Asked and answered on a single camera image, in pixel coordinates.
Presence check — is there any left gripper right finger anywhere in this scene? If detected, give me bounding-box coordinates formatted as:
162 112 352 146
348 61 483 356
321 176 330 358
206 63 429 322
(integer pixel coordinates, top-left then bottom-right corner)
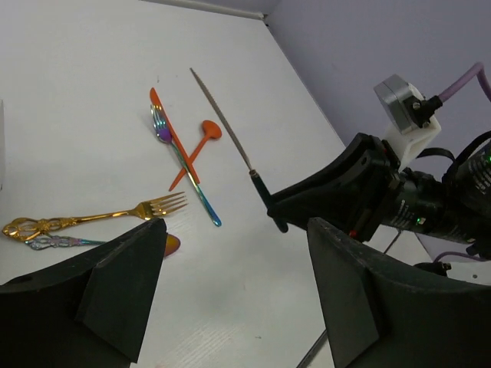
307 218 490 367

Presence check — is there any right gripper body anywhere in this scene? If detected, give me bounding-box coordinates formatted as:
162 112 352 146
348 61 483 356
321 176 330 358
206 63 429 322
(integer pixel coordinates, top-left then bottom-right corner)
343 133 402 242

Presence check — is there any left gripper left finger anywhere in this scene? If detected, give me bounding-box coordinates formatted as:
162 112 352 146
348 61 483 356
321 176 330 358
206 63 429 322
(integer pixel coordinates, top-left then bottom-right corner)
1 219 167 363

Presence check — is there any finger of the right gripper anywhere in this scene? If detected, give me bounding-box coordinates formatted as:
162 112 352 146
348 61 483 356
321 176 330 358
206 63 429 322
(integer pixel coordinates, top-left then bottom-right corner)
267 133 384 232

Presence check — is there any gold knife black handle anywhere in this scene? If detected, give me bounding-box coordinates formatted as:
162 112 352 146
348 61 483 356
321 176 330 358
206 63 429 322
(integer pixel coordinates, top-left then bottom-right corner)
189 67 274 212

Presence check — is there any iridescent blue purple fork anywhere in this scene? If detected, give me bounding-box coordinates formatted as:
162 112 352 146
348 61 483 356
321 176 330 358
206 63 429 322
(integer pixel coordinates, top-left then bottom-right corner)
150 103 222 227

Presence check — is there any orange plastic knife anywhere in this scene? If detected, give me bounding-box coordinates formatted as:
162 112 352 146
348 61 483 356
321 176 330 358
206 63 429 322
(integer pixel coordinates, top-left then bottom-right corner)
150 87 199 182

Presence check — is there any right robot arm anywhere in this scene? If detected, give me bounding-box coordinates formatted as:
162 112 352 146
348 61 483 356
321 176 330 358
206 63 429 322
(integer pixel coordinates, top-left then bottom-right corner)
267 132 490 261

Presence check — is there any iridescent metal spoon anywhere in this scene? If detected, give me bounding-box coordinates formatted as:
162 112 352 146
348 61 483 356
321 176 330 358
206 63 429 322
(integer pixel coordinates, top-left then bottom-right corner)
25 233 181 258

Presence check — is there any gold ornate fork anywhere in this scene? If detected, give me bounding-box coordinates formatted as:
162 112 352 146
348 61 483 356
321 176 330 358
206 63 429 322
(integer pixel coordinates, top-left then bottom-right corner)
2 192 188 242

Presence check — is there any orange plastic spoon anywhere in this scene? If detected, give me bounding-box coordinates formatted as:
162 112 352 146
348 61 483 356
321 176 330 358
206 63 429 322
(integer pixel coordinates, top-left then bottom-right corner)
169 120 222 191

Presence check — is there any white utensil container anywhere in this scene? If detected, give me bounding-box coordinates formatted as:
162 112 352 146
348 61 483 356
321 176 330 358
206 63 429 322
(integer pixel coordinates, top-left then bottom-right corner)
0 99 6 191

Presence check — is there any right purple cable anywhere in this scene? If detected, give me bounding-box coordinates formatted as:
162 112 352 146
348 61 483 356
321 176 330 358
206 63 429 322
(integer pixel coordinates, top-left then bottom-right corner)
437 62 491 107

